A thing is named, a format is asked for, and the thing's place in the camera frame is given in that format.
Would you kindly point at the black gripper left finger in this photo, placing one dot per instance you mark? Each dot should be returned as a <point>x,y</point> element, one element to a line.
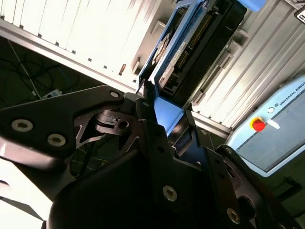
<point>47,114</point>

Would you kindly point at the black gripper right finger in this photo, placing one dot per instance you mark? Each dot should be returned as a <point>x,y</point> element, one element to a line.
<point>214,167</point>

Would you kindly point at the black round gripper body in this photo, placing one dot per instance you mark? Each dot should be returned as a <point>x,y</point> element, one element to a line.
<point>107,202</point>

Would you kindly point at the hard disk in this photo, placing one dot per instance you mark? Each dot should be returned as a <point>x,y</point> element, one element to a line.
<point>202,47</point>

